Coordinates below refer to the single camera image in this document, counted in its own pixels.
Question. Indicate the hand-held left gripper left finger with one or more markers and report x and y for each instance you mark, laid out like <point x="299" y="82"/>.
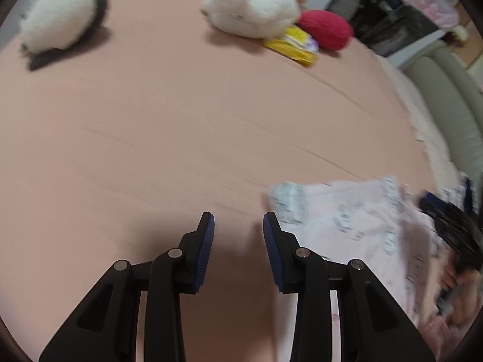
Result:
<point x="205" y="249"/>

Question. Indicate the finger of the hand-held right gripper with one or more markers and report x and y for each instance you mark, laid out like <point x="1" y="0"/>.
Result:
<point x="437" y="209"/>

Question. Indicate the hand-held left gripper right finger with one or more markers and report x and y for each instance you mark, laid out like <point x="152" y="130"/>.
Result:
<point x="271" y="249"/>

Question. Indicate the pink printed t-shirt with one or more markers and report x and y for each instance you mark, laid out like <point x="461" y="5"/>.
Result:
<point x="358" y="226"/>

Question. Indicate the person's right hand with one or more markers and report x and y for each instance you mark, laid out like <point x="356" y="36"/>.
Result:
<point x="468" y="294"/>

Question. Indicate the grey padded headboard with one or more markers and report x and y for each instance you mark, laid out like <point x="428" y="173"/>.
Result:
<point x="452" y="94"/>

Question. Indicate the pink round bed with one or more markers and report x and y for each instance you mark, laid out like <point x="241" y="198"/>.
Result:
<point x="151" y="139"/>

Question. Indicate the pink hanging garment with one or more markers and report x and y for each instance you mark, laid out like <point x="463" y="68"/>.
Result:
<point x="430" y="7"/>

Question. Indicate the glass door cabinet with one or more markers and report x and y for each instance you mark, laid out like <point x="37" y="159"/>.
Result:
<point x="392" y="11"/>

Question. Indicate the yellow snack packet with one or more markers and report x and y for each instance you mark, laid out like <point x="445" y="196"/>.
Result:
<point x="298" y="47"/>

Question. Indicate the red plush pillow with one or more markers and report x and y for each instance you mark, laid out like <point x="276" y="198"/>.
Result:
<point x="328" y="30"/>

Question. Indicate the white plush rabbit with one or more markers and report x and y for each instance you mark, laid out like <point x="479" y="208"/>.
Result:
<point x="249" y="5"/>

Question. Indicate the panda plush toy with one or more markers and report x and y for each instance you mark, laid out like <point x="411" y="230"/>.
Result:
<point x="60" y="15"/>

